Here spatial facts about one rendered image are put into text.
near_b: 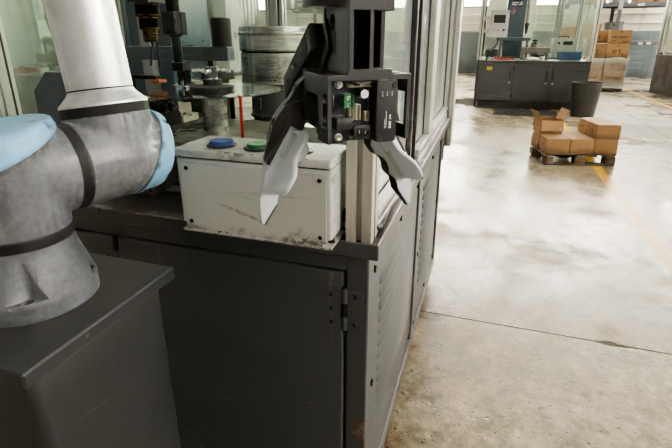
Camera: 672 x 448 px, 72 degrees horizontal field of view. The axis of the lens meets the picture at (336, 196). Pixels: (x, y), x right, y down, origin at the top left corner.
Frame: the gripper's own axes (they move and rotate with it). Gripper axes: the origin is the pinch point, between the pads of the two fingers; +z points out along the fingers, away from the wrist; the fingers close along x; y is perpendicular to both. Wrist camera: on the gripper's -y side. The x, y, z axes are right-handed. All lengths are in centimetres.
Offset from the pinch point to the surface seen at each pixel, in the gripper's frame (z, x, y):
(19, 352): 16.3, -32.5, -11.9
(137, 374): 29.3, -22.4, -20.8
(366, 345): 37.8, 15.9, -25.2
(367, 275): 23.1, 15.7, -25.2
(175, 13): -21, -9, -79
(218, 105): 0, -1, -76
